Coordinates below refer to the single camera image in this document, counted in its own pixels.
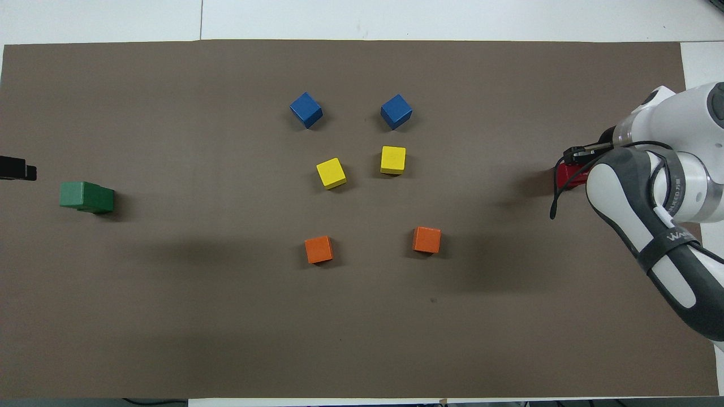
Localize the blue wooden block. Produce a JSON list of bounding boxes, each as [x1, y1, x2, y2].
[[290, 92, 324, 129], [380, 94, 413, 131]]

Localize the green wooden block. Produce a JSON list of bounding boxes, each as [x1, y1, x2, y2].
[[77, 192, 115, 215], [59, 181, 114, 209]]

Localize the yellow wooden block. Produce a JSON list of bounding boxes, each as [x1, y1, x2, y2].
[[316, 157, 347, 190], [380, 146, 407, 176]]

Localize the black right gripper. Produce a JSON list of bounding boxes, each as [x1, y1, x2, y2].
[[564, 127, 618, 166]]

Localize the black cable at table edge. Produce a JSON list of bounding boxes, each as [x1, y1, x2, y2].
[[122, 397, 188, 407]]

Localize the brown paper table mat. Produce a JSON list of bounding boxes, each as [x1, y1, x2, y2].
[[0, 38, 720, 400]]

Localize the orange wooden block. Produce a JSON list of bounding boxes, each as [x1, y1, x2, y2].
[[304, 235, 334, 265], [412, 226, 442, 254]]

